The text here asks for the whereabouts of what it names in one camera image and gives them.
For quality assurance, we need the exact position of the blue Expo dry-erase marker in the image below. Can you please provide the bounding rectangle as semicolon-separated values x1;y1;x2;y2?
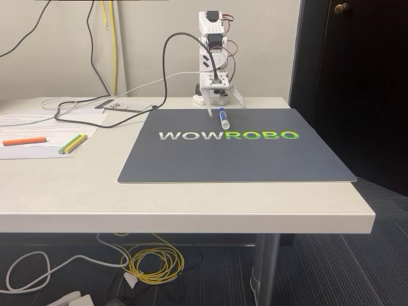
217;107;231;130

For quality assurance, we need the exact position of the yellow marker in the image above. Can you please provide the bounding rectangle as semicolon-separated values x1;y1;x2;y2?
63;133;88;155

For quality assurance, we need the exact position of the green marker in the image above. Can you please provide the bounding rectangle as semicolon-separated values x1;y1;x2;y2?
57;134;83;155

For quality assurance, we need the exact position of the orange marker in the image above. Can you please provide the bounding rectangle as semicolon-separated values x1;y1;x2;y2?
2;136;48;147

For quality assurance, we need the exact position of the dark grey WOWROBO mat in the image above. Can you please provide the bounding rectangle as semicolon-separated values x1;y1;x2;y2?
117;108;358;184

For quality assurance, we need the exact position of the dark door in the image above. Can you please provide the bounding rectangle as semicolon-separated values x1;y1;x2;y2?
288;0;408;198

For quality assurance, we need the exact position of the grey metal table leg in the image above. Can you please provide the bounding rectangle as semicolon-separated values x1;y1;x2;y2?
250;234;281;306

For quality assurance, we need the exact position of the white printed paper sheet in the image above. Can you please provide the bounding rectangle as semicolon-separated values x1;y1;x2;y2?
0;127;94;159
0;110;110;138

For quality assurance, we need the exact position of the white power adapter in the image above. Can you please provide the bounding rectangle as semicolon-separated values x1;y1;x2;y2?
47;290;96;306

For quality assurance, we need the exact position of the white power cable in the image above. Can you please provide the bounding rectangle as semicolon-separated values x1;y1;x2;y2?
40;70;205;119

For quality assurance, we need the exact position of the white gripper camera box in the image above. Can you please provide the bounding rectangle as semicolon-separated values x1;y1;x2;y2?
200;72;230;91

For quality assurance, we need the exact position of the black camera cable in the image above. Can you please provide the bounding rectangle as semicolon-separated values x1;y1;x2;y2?
54;33;221;128

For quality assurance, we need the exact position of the yellow wall cable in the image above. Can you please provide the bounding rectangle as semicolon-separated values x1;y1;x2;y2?
100;0;118;96

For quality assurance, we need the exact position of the black wall cable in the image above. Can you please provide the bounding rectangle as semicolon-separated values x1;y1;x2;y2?
86;0;112;96

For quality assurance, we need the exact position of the grey wall cable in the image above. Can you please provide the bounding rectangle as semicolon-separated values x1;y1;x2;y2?
0;0;52;59

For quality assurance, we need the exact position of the yellow coiled floor cable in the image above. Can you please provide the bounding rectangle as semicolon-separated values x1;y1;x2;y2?
113;232;185;284

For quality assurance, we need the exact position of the white floor cable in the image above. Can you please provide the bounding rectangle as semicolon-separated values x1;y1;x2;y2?
5;232;130;294

